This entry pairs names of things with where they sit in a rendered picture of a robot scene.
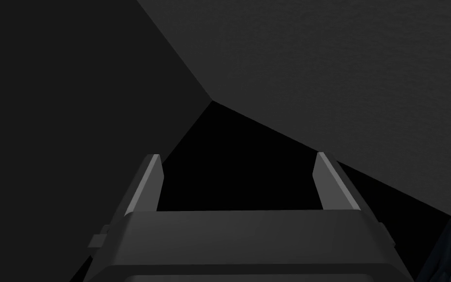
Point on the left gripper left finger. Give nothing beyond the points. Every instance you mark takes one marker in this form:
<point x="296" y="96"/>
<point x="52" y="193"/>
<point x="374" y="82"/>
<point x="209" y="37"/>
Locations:
<point x="146" y="188"/>

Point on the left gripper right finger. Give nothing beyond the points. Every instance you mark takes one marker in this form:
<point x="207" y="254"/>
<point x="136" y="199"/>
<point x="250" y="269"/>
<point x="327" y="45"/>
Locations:
<point x="334" y="188"/>

